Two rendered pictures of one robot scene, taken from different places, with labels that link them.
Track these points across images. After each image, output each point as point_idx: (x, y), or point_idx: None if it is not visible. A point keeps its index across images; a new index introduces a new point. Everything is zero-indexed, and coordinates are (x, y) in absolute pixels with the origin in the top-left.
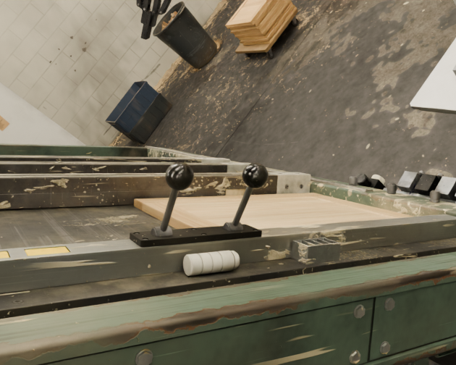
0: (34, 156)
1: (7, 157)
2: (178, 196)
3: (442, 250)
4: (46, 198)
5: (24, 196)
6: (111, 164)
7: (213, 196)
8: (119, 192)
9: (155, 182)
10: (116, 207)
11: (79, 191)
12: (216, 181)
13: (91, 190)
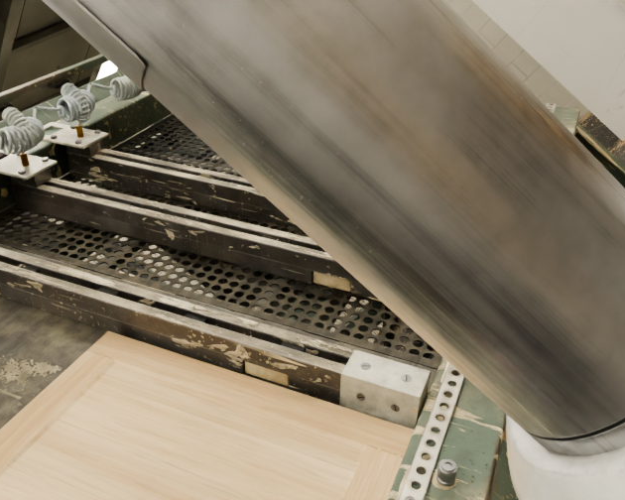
0: (196, 171)
1: (159, 172)
2: (171, 344)
3: None
4: (28, 297)
5: (8, 289)
6: (211, 231)
7: (209, 367)
8: (96, 314)
9: (138, 317)
10: (88, 332)
11: (56, 300)
12: (225, 345)
13: (67, 303)
